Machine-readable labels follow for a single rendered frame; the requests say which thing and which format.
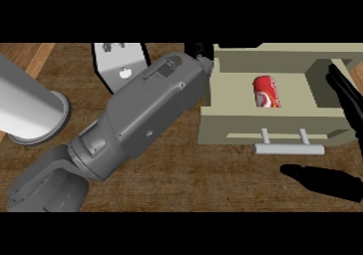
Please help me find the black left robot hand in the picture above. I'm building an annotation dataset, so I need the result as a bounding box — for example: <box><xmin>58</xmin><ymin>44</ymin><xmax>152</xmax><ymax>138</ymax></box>
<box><xmin>182</xmin><ymin>43</ymin><xmax>263</xmax><ymax>63</ymax></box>

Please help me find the red can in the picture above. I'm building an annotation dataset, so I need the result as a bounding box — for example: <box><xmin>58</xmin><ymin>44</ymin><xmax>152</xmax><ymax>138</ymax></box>
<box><xmin>252</xmin><ymin>75</ymin><xmax>283</xmax><ymax>109</ymax></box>

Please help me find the beige wooden drawer box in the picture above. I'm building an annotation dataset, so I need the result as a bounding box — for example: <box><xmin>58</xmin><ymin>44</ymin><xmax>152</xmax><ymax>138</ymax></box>
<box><xmin>198</xmin><ymin>58</ymin><xmax>339</xmax><ymax>118</ymax></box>

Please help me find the beige drawer front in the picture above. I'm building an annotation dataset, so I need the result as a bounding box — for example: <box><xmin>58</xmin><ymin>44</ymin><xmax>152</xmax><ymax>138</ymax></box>
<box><xmin>195</xmin><ymin>106</ymin><xmax>358</xmax><ymax>146</ymax></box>

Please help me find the beige wooden cabinet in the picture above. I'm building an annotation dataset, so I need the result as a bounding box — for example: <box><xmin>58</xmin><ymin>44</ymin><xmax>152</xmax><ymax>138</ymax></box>
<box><xmin>212</xmin><ymin>43</ymin><xmax>363</xmax><ymax>108</ymax></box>

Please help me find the white cylinder with grey rim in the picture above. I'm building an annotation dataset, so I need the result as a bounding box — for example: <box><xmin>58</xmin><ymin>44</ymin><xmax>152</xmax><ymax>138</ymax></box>
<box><xmin>0</xmin><ymin>49</ymin><xmax>73</xmax><ymax>146</ymax></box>

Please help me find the grey drawer handle bar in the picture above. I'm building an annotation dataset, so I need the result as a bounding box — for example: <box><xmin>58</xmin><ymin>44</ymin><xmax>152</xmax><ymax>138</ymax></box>
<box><xmin>252</xmin><ymin>127</ymin><xmax>325</xmax><ymax>155</ymax></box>

